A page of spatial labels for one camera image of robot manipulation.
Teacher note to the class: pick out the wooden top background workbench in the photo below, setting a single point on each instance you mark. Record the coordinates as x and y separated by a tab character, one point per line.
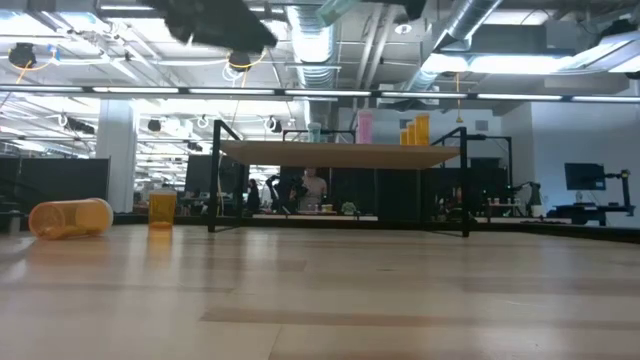
280	217

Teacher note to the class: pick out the person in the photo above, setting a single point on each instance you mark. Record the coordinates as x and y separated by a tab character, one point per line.
314	190
253	197

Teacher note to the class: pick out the black background rig frame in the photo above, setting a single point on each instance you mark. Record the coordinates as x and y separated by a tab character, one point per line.
510	165

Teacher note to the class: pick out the black background robot arm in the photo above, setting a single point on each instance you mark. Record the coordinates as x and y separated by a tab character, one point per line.
534	192

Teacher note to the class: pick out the pink medicine bottle white cap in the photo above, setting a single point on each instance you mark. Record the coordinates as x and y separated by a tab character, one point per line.
365	127

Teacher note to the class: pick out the white building column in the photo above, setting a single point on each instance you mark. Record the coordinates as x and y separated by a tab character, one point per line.
117	165

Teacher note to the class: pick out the black background desk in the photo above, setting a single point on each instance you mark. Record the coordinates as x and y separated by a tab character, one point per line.
590	212

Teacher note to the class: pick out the wooden shelf black metal frame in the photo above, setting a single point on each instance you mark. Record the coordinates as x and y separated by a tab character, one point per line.
340	154

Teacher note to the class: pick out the long LED light bar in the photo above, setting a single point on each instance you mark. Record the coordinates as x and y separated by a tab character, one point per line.
325	93

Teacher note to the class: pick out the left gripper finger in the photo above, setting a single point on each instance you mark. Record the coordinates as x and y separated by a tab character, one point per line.
220	22

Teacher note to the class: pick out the black background monitor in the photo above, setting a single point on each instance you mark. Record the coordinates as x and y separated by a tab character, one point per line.
200	172
584	176

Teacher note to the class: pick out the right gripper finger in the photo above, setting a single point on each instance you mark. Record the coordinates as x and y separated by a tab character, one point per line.
415	7

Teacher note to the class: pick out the silver ventilation duct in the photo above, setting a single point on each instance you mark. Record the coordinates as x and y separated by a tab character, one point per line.
465	30
312	55

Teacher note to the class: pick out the black partition panel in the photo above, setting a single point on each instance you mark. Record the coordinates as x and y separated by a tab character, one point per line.
60	177

